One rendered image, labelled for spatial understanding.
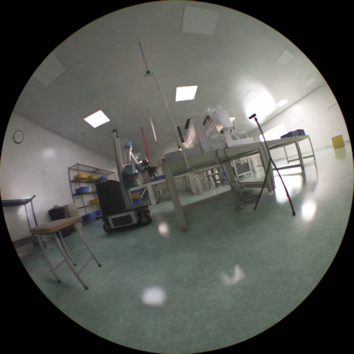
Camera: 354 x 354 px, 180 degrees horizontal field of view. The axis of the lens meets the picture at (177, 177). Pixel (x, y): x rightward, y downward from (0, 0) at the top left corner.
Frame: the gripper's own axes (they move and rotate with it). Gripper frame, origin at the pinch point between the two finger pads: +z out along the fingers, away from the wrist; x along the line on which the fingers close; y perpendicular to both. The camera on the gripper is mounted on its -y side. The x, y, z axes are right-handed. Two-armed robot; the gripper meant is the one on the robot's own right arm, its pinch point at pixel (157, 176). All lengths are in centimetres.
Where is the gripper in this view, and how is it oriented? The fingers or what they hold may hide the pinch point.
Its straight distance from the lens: 187.0
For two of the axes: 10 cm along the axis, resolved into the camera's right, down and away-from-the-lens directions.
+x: 6.5, -2.7, -7.1
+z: 5.7, 8.0, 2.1
